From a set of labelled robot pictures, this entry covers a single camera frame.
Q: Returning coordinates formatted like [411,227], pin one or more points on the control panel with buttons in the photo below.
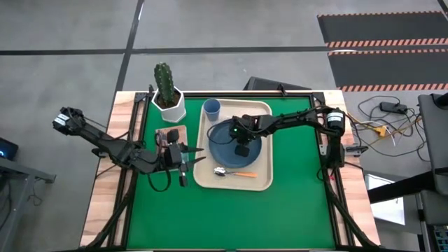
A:
[441,239]

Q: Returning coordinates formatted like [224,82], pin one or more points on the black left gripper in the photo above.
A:
[173,155]

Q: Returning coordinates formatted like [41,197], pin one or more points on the black aluminium table frame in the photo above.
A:
[136,112]

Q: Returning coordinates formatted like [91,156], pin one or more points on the black camera mount clip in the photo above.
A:
[282,90]

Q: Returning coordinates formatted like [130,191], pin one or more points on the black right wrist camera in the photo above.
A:
[237,131]

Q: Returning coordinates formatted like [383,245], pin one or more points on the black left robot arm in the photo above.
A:
[105,143]

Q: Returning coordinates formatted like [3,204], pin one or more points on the white panel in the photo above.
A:
[385,210]

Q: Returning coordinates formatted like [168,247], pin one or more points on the beige plastic tray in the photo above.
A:
[232,182]

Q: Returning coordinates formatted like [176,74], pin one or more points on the blue round plate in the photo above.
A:
[222,154]

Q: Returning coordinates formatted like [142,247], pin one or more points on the black power adapter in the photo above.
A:
[393,107]

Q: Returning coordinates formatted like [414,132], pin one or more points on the blue plastic cup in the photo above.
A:
[212,108]

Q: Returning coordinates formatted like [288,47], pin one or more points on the large black striped floor mat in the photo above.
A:
[381,26]

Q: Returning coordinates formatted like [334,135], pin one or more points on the green cactus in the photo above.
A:
[164,82]

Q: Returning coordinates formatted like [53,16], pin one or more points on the wooden board with Acadia sticker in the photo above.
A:
[182,133]

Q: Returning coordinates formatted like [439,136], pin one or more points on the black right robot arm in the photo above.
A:
[297,117]

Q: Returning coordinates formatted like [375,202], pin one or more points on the grey side table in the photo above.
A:
[21,175]

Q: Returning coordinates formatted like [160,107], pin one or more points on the black device with blue light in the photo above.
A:
[7,148]

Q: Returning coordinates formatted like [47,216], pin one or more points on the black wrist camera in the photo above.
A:
[173,154]
[237,131]

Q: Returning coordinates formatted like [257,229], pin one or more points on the black right table clamp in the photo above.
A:
[357,148]

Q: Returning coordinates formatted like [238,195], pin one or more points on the black monitor back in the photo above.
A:
[266,84]

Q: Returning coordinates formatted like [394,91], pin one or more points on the white hexagonal plant pot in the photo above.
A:
[174,112]

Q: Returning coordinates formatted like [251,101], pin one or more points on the green table mat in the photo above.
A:
[245,224]

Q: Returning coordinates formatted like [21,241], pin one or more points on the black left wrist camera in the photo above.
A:
[173,154]

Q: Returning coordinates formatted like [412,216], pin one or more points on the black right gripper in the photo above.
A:
[248,127]

